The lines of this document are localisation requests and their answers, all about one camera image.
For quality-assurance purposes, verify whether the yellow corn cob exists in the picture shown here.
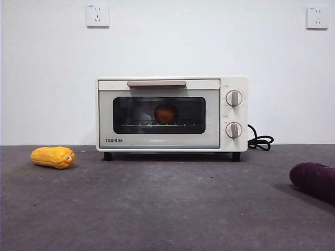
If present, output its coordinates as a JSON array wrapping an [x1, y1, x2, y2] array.
[[30, 146, 76, 170]]

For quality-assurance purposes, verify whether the brown potato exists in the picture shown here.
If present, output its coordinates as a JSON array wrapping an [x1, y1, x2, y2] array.
[[153, 103, 176, 124]]

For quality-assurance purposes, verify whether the beige oven knob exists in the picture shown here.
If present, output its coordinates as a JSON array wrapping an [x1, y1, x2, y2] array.
[[225, 122, 242, 139], [226, 90, 243, 107]]

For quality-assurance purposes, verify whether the purple eggplant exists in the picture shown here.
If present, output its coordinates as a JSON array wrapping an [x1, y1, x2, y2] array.
[[289, 162, 335, 207]]

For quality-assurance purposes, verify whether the cream Toshiba toaster oven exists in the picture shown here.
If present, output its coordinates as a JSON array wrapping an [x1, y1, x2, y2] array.
[[96, 75, 249, 162]]

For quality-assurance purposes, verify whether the white wall socket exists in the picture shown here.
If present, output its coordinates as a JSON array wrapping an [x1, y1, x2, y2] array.
[[306, 6, 329, 30], [86, 3, 110, 29]]

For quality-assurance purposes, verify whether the black oven power cable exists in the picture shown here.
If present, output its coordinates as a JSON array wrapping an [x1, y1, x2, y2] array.
[[247, 124, 274, 152]]

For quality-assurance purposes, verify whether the metal wire oven rack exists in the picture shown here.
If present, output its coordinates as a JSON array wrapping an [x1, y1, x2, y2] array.
[[117, 122, 204, 129]]

